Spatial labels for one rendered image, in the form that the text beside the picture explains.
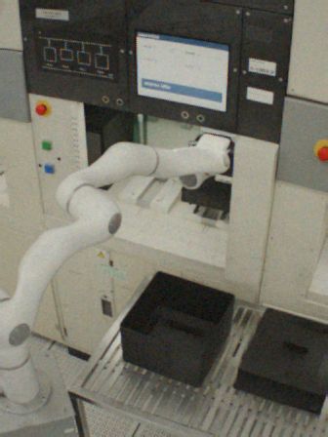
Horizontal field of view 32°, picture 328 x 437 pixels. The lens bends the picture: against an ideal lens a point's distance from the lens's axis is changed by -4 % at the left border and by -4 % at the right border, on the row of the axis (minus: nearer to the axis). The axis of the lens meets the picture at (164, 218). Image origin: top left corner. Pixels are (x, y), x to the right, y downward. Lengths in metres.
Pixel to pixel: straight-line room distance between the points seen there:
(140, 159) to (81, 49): 0.44
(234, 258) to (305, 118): 0.56
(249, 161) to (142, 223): 0.67
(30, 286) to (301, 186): 0.83
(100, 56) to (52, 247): 0.62
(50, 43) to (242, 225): 0.85
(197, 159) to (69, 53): 0.53
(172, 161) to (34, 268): 0.52
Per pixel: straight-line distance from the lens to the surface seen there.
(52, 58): 1.93
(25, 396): 1.82
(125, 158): 1.60
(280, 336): 1.88
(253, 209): 1.81
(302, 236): 1.89
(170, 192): 2.35
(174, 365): 1.81
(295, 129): 1.68
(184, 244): 2.16
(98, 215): 1.54
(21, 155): 2.22
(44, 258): 1.56
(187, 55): 1.70
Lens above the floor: 2.27
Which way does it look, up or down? 38 degrees down
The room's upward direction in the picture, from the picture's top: straight up
